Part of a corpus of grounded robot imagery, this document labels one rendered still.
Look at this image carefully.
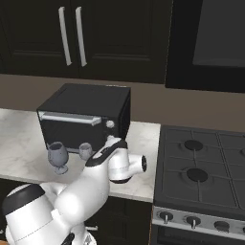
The black toaster oven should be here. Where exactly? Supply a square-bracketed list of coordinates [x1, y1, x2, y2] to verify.
[35, 82, 132, 154]

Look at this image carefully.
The dark upper cupboard door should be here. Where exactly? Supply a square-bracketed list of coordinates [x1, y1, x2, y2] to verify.
[0, 0, 73, 79]
[70, 0, 174, 85]

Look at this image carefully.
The black gas stove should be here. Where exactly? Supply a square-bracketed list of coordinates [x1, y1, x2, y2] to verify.
[148, 123, 245, 245]

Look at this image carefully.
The silver toaster oven handle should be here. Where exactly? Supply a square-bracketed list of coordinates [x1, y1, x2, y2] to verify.
[38, 111, 102, 126]

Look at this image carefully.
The dark lower cupboard door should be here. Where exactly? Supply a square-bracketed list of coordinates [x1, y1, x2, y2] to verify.
[83, 193, 153, 245]

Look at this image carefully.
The dark range hood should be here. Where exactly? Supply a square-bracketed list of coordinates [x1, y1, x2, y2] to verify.
[165, 0, 245, 94]

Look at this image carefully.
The dark cupboard door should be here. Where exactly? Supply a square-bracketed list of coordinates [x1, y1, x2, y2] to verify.
[70, 0, 174, 85]
[0, 0, 73, 79]
[83, 193, 153, 245]

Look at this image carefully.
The grey wine glass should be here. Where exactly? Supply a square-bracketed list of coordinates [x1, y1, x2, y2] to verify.
[78, 142, 95, 162]
[46, 141, 70, 175]

